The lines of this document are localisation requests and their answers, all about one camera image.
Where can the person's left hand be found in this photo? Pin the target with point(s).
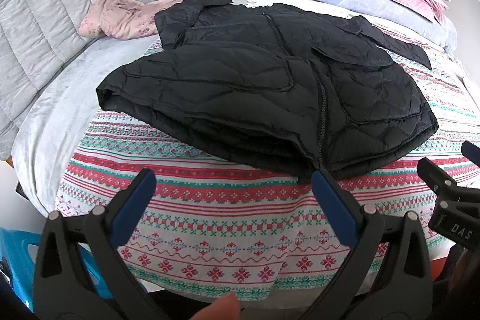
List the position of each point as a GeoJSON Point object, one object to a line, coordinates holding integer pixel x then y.
{"type": "Point", "coordinates": [226, 307]}

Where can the black quilted puffer jacket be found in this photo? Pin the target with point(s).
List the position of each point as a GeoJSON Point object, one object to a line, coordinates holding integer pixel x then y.
{"type": "Point", "coordinates": [277, 88]}

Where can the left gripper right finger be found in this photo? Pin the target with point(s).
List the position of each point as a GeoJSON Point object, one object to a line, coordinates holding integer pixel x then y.
{"type": "Point", "coordinates": [386, 274]}

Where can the pink floral garment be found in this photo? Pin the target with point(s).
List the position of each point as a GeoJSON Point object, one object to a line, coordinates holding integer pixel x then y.
{"type": "Point", "coordinates": [122, 19]}

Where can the light blue folded blanket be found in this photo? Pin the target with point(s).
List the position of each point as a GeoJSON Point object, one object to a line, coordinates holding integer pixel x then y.
{"type": "Point", "coordinates": [442, 34]}

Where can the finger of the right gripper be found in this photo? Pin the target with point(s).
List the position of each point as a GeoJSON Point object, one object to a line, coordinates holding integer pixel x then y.
{"type": "Point", "coordinates": [471, 152]}
{"type": "Point", "coordinates": [436, 179]}

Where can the person's right hand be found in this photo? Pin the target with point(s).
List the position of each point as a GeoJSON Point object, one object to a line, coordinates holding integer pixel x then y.
{"type": "Point", "coordinates": [465, 270]}

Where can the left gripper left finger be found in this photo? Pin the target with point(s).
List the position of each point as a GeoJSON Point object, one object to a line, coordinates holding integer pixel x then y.
{"type": "Point", "coordinates": [105, 229]}

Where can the patterned red green blanket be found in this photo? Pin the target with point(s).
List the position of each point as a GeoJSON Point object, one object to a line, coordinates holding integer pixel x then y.
{"type": "Point", "coordinates": [214, 227]}

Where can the pale grey bed sheet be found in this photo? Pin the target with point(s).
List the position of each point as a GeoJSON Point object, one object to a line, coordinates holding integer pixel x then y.
{"type": "Point", "coordinates": [59, 118]}

